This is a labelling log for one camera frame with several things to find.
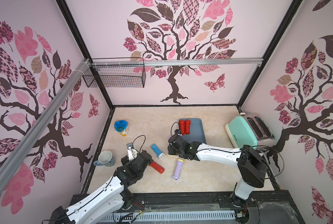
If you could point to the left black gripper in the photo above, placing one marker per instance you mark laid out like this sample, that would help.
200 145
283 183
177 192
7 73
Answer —
125 161

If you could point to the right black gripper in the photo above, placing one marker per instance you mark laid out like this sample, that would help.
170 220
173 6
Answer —
175 144

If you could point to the red flashlight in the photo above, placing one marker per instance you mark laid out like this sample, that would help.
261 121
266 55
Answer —
182 126
157 167
187 126

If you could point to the blue flashlight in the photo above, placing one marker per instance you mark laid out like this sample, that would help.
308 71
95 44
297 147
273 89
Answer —
157 151

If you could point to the blue-grey storage tray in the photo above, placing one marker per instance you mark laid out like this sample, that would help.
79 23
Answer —
196 131

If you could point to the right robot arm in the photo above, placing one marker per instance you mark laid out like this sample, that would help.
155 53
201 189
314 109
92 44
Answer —
250 163

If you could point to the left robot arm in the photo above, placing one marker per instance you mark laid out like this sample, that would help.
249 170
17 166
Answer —
110 197

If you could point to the white blue mug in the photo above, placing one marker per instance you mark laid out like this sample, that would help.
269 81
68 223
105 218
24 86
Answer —
105 158

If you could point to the blue lidded cup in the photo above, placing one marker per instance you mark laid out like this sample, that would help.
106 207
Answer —
121 126

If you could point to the mint green toaster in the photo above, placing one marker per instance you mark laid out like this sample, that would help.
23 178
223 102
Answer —
251 130

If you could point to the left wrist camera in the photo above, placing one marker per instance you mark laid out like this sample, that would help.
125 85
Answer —
131 151

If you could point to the white slotted cable duct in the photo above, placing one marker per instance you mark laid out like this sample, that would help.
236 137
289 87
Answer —
167 217

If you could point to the black wire basket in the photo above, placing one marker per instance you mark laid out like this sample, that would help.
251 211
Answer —
116 72

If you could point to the aluminium rail back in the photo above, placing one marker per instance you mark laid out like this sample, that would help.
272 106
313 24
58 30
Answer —
180 62

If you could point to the aluminium rail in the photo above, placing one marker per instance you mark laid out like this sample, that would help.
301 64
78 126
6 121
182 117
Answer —
13 162
180 62

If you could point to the aluminium rail left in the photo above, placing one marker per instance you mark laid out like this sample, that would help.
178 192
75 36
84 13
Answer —
13 162

